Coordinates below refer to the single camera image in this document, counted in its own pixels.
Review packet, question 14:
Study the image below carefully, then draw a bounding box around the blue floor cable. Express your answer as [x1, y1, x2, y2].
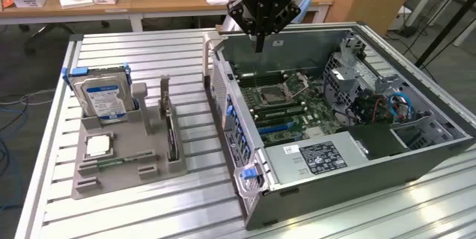
[0, 105, 30, 212]

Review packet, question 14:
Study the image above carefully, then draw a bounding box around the black slanted pole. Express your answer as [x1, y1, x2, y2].
[414, 0, 476, 70]

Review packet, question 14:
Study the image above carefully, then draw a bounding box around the metal socket cover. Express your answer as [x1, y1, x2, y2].
[281, 72, 310, 97]

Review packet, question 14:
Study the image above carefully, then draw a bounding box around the grey plastic parts rack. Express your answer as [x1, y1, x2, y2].
[70, 82, 189, 201]

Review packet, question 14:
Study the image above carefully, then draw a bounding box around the grey metal drive cage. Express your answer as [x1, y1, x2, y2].
[322, 52, 371, 111]

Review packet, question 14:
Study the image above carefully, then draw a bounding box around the grey power supply unit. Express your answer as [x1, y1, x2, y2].
[259, 131, 371, 192]

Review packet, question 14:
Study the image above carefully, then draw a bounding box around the loose green RAM stick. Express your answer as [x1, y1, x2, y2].
[95, 157, 139, 169]

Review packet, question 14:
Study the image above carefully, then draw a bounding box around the silver chipset heatsink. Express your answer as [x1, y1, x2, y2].
[306, 127, 329, 138]

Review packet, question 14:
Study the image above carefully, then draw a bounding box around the green motherboard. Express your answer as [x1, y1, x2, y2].
[233, 70, 349, 147]

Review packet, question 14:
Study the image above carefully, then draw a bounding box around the CPU socket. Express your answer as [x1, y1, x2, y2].
[258, 85, 289, 105]

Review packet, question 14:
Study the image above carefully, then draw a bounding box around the blue wire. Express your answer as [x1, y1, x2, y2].
[386, 91, 415, 124]

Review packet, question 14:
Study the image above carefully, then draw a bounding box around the white floor cable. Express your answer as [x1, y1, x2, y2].
[0, 88, 55, 106]

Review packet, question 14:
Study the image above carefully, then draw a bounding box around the blue expansion slot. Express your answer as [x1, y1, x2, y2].
[258, 120, 297, 136]

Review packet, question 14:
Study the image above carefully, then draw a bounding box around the white table frame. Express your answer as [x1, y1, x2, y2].
[402, 0, 476, 47]

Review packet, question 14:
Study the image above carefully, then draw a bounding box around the black power brick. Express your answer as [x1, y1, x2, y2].
[397, 26, 419, 38]

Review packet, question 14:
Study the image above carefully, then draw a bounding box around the red wire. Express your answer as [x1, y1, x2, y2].
[371, 96, 387, 124]

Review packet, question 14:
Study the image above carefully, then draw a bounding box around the hard disk with blue caddy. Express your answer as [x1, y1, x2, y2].
[61, 62, 137, 125]

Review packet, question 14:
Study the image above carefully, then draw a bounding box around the grey disk bay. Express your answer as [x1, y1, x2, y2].
[389, 112, 453, 150]

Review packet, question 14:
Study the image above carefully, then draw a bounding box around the black office chair base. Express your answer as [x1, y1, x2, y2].
[17, 20, 110, 55]

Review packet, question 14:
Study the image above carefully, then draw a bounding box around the open dark grey PC case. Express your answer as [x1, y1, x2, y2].
[202, 21, 476, 230]

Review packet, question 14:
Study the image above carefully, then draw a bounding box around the silver CPU chip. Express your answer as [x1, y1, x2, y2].
[85, 135, 111, 158]

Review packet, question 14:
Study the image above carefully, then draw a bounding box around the graphics card with metal bracket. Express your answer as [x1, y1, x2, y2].
[158, 74, 179, 165]

